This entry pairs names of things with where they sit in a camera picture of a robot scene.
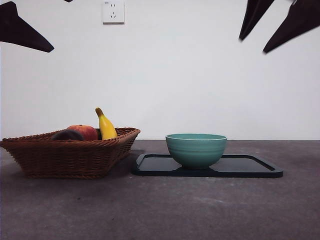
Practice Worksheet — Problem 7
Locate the yellow banana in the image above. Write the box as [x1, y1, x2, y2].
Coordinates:
[94, 107, 118, 141]

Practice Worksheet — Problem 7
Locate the dark rectangular tray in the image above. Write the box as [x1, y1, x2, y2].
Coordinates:
[131, 153, 285, 179]

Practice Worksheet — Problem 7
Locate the white wall socket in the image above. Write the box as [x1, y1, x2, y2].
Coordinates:
[102, 0, 125, 25]

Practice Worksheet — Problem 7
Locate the dark purple plum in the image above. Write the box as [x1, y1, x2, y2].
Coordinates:
[50, 129, 85, 141]

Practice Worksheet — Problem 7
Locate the red yellow apple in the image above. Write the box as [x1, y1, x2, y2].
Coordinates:
[66, 124, 99, 141]

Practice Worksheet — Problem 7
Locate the teal ceramic bowl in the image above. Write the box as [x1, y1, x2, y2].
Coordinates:
[165, 133, 228, 170]

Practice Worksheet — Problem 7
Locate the brown wicker basket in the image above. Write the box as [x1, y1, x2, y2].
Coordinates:
[0, 127, 141, 180]

